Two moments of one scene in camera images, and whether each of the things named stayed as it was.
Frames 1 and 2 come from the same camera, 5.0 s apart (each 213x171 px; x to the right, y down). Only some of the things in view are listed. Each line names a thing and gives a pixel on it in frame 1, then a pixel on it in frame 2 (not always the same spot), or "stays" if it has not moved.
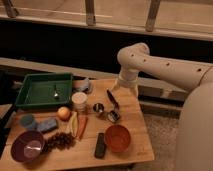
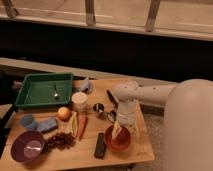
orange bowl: x=117 y=138 stays
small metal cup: x=98 y=107 stays
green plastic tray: x=45 y=89 stays
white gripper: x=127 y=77 to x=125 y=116
